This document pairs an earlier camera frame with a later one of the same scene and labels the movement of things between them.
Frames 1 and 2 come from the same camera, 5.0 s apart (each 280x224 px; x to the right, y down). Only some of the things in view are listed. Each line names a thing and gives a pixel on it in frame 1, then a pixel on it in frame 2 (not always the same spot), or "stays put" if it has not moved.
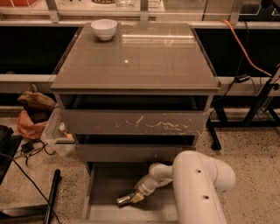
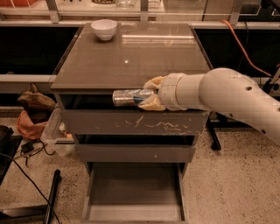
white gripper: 144,187 to 167,91
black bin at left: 9,144 stays put
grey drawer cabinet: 137,99 stays put
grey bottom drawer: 106,181 stays put
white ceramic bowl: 104,28 stays put
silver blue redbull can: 124,199 to 130,97
